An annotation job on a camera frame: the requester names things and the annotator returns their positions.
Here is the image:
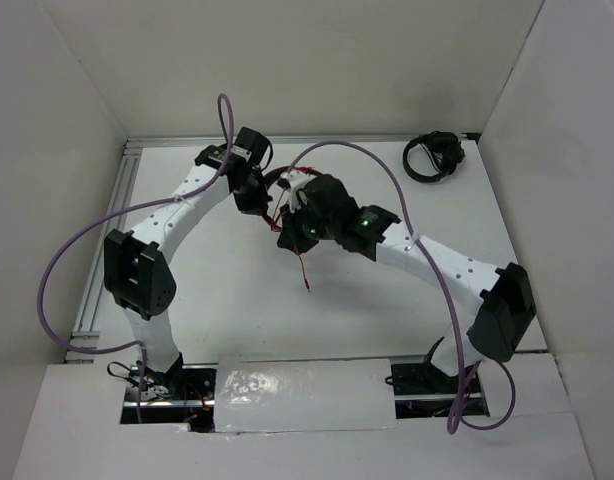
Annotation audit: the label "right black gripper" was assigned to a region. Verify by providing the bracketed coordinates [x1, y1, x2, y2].
[277, 196, 339, 255]

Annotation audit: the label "red black headphones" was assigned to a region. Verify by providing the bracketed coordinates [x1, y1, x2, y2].
[262, 166, 290, 233]

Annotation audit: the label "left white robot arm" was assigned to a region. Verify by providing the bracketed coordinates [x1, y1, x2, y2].
[103, 127, 273, 399]

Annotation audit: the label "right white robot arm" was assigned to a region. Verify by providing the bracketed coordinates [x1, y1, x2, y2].
[277, 170, 536, 392]

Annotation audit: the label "black headphones in corner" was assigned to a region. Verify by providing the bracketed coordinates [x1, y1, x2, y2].
[402, 131, 465, 184]

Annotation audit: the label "white taped cover sheet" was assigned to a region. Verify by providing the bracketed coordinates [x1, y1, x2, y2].
[213, 359, 397, 434]

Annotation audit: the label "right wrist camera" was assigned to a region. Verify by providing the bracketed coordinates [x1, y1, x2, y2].
[277, 169, 319, 213]

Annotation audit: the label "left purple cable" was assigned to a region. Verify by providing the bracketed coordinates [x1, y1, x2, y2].
[36, 93, 238, 426]

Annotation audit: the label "aluminium table frame rail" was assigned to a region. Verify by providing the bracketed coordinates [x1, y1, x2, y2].
[121, 131, 481, 151]

